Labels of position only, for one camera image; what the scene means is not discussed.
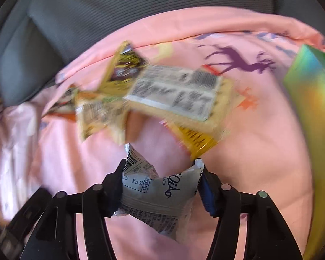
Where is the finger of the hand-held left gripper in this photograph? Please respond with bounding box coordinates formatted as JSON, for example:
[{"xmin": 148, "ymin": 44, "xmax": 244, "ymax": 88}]
[{"xmin": 0, "ymin": 187, "xmax": 53, "ymax": 260}]

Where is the grey sofa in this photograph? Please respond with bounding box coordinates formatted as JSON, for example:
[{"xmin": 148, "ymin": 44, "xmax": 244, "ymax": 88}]
[{"xmin": 0, "ymin": 0, "xmax": 325, "ymax": 107}]

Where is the yellow wafer packet white label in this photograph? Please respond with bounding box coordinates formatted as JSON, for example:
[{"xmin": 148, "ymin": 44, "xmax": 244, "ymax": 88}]
[{"xmin": 124, "ymin": 65, "xmax": 228, "ymax": 161}]

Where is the yellow snack packet brown print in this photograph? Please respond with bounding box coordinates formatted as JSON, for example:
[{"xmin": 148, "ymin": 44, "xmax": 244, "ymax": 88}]
[{"xmin": 100, "ymin": 41, "xmax": 148, "ymax": 96}]

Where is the pink printed blanket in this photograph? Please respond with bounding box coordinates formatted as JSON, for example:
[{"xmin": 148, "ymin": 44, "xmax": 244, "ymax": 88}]
[{"xmin": 0, "ymin": 7, "xmax": 325, "ymax": 260}]

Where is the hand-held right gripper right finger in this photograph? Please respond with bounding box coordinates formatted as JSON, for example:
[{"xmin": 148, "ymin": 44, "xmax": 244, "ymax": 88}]
[{"xmin": 197, "ymin": 159, "xmax": 304, "ymax": 260}]

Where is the white snack packet blue script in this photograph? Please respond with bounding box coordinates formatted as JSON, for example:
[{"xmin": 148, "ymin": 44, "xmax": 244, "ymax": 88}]
[{"xmin": 112, "ymin": 143, "xmax": 205, "ymax": 243}]

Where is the cream yellow snack packet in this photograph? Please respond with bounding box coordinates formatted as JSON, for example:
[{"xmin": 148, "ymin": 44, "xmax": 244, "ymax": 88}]
[{"xmin": 75, "ymin": 97, "xmax": 128, "ymax": 145}]

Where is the iridescent green paper box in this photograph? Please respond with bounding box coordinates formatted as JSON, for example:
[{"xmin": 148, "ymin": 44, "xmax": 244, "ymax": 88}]
[{"xmin": 283, "ymin": 45, "xmax": 325, "ymax": 260}]

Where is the lilac printed cloth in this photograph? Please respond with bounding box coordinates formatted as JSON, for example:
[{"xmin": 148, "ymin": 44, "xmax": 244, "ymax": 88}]
[{"xmin": 0, "ymin": 95, "xmax": 44, "ymax": 223}]

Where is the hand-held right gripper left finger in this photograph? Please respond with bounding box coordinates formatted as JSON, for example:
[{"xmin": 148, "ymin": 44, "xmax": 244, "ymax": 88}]
[{"xmin": 20, "ymin": 158, "xmax": 126, "ymax": 260}]

